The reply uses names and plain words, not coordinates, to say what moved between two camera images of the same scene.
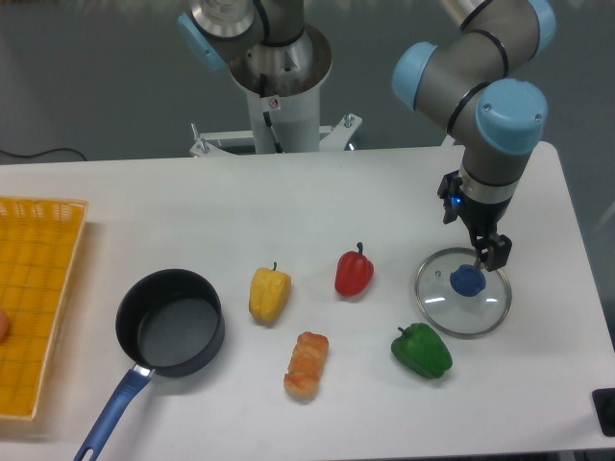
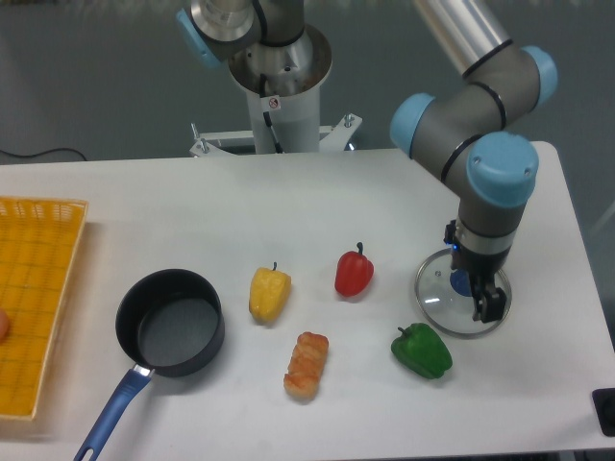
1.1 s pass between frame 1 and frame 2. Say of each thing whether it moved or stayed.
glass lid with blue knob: stayed
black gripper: moved
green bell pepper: stayed
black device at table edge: stayed
